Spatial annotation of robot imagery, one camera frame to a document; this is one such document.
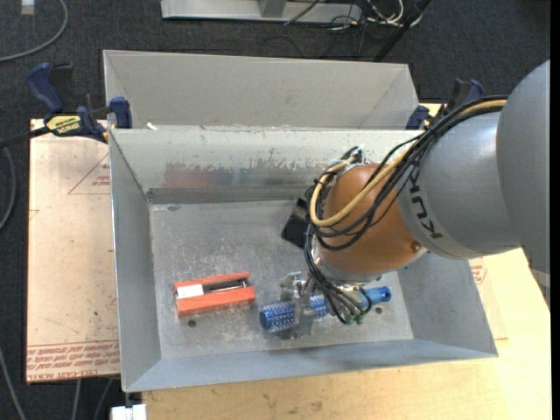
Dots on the blue hair roller brush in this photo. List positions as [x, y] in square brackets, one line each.
[276, 315]

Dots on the orange stapler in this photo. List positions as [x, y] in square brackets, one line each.
[219, 299]

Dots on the brown cardboard board red print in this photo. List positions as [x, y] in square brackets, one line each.
[70, 252]

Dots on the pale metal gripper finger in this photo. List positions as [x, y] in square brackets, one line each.
[290, 284]
[305, 322]

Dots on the grey metal bin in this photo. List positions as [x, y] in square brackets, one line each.
[219, 243]

